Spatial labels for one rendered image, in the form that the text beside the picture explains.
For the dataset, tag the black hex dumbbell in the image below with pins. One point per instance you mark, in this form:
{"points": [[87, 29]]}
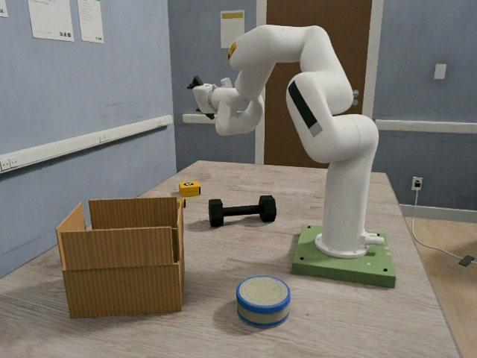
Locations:
{"points": [[266, 209]]}

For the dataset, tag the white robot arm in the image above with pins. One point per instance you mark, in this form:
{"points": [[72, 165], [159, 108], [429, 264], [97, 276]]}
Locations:
{"points": [[352, 139]]}

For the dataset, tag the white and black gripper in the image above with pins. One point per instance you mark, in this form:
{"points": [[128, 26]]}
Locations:
{"points": [[201, 92]]}

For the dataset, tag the beige and blue round tin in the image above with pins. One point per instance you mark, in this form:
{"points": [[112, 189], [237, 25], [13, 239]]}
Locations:
{"points": [[263, 301]]}

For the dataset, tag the brown cardboard box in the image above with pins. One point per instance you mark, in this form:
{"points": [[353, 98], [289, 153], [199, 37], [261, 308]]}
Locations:
{"points": [[128, 264]]}

